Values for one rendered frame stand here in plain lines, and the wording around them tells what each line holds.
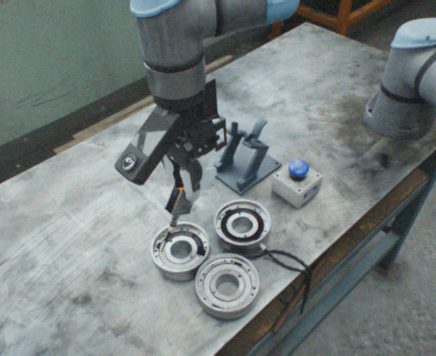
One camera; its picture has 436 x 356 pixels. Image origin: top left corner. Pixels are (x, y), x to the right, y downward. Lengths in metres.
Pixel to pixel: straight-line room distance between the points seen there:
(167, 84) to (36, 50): 1.73
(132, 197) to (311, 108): 0.51
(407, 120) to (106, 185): 0.68
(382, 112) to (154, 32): 0.65
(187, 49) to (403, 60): 0.55
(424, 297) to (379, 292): 0.16
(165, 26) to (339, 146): 0.60
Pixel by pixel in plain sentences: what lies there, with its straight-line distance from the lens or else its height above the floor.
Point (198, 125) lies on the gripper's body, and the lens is 0.57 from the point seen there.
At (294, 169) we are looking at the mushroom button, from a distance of 0.78.
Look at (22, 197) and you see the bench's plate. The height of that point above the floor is 0.80.
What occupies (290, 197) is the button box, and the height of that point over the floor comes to 0.82.
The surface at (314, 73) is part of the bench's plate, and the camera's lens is 1.20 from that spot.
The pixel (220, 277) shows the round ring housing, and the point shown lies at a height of 0.82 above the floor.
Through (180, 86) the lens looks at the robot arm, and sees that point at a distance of 0.50.
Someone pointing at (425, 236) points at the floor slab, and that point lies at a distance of 1.90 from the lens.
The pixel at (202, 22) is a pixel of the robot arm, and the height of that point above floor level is 1.23.
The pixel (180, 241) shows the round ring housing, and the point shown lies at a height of 0.82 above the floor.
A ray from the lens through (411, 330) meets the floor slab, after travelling 1.66.
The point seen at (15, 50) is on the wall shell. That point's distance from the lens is 2.17.
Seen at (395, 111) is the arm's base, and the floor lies 0.86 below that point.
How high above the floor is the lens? 1.42
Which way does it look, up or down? 47 degrees down
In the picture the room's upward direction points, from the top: 5 degrees counter-clockwise
